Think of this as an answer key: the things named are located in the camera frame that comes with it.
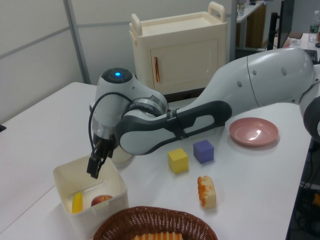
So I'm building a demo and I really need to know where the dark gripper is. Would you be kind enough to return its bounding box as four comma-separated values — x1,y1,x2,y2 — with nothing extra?
86,133,117,179

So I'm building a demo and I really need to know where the black keyboard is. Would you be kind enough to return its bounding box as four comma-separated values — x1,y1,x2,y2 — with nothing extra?
303,49,320,65

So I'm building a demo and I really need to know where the red apple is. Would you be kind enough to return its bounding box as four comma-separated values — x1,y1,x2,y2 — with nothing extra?
90,194,113,207

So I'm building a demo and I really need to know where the cream open plastic container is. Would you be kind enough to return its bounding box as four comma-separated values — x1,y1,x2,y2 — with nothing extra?
52,154,129,240

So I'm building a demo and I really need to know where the orange striped bread roll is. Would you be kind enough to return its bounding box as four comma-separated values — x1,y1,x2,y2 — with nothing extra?
133,231,183,240

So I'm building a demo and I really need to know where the brown wicker basket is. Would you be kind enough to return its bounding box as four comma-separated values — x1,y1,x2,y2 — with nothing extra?
92,205,219,240

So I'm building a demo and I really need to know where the cream toy cabinet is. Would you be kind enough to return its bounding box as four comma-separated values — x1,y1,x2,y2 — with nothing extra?
129,1,228,103

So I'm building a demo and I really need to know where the pink round plate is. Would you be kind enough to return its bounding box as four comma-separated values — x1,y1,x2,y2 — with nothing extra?
229,117,280,147

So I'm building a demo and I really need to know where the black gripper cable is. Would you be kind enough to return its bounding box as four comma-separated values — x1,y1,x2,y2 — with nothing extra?
88,92,132,157

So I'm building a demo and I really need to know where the yellow banana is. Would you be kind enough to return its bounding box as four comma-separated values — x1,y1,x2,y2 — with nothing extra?
71,192,84,214

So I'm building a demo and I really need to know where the black computer monitor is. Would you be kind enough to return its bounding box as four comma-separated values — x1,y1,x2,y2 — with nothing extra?
266,0,296,51

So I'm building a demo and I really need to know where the yellow cube block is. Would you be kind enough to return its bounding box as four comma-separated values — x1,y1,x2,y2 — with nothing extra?
167,147,189,174

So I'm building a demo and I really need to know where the clear plastic bottle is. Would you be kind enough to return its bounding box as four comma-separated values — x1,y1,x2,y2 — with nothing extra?
308,9,320,42

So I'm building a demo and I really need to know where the orange topped bread piece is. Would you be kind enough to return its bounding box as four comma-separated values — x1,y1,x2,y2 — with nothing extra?
197,175,217,209

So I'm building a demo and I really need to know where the purple cube block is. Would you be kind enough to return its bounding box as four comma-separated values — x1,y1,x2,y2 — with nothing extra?
193,139,215,165

